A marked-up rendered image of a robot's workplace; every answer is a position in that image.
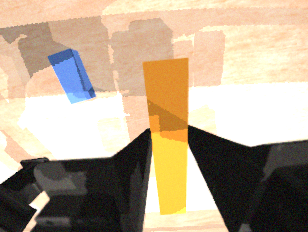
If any blue rectangular bar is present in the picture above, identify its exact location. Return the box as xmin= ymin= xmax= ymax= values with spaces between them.
xmin=47 ymin=49 xmax=97 ymax=104

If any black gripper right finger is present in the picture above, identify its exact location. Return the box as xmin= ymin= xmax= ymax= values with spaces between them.
xmin=187 ymin=125 xmax=308 ymax=232

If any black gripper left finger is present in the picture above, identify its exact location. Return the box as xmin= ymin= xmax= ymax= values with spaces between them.
xmin=34 ymin=128 xmax=153 ymax=232

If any yellow bar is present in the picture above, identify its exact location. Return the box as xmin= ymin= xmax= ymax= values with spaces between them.
xmin=142 ymin=58 xmax=189 ymax=215

